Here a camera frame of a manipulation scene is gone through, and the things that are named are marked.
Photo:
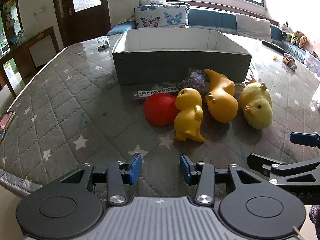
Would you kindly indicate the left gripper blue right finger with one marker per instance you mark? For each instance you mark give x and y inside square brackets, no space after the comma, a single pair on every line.
[188,169]

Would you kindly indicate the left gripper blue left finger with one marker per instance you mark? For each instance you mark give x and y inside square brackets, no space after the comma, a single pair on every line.
[130,171]

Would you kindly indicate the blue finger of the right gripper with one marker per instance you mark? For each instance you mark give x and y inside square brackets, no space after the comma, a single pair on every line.
[305,139]
[261,163]

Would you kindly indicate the yellow dinosaur toy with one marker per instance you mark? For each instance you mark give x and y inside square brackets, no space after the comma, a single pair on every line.
[187,122]

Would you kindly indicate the yellow plush chick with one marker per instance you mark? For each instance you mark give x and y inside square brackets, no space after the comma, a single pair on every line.
[256,104]

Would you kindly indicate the orange dinosaur toy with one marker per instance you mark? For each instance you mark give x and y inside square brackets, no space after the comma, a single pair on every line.
[220,99]

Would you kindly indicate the red ball toy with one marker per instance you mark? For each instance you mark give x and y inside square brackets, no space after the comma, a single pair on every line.
[160,109]

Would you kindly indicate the purple cheers card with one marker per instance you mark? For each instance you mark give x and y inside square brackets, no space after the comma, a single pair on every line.
[141,94]

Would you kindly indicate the clear glitter cube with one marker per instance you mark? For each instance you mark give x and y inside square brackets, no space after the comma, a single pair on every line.
[196,79]

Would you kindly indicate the clear plastic storage box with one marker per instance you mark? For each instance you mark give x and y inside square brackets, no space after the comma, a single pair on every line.
[312,63]

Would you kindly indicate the small toy car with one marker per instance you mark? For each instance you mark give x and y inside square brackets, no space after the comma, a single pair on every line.
[289,61]

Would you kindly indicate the grey quilted star cover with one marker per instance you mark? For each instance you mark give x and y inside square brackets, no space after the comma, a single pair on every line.
[75,111]

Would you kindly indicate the black remote control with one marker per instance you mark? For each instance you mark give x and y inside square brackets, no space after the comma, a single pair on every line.
[274,47]

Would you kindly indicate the stuffed toys pile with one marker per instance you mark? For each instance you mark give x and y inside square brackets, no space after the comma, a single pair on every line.
[297,38]

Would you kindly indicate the grey cardboard box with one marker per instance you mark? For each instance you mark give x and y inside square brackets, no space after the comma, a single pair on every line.
[158,55]

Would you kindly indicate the grey sofa cushion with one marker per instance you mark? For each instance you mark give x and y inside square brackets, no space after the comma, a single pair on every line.
[249,26]

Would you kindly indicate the white remote control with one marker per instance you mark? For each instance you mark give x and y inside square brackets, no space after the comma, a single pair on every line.
[102,43]

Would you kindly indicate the smartphone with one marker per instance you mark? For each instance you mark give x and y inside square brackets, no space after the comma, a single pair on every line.
[6,119]

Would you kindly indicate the blue sofa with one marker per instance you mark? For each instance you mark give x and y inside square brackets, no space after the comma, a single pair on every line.
[225,22]

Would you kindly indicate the butterfly print pillow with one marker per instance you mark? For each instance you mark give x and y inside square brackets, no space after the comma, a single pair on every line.
[155,14]

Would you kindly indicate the wooden side table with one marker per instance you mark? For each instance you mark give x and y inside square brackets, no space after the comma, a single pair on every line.
[23,58]

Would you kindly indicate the dark wooden door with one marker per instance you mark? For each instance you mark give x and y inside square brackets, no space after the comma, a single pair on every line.
[81,20]

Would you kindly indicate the shelf with items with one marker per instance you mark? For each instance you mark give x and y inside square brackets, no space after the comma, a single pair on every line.
[11,26]

